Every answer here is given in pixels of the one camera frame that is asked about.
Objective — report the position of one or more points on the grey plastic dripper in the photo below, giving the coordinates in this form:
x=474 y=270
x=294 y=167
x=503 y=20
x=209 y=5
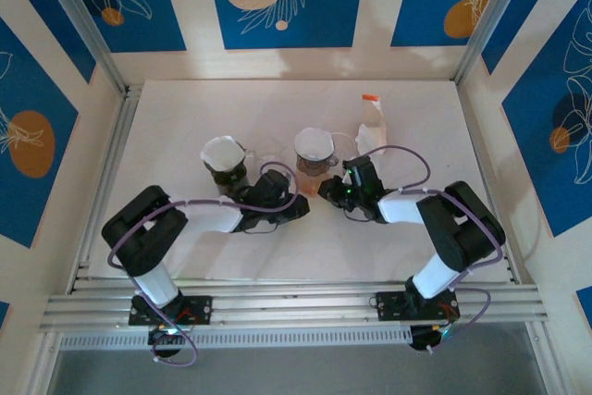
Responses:
x=319 y=164

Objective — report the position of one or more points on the white bottle orange cap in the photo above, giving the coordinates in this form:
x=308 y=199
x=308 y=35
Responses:
x=374 y=117

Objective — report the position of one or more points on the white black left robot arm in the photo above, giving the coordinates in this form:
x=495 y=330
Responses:
x=139 y=233

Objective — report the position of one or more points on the wide aluminium frame rail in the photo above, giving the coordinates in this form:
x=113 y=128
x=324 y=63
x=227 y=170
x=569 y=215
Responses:
x=300 y=302

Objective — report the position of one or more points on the aluminium side rail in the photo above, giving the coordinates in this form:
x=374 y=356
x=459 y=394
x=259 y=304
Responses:
x=111 y=159
x=478 y=136

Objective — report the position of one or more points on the aluminium frame post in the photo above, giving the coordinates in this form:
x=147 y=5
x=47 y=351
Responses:
x=83 y=20
x=490 y=11

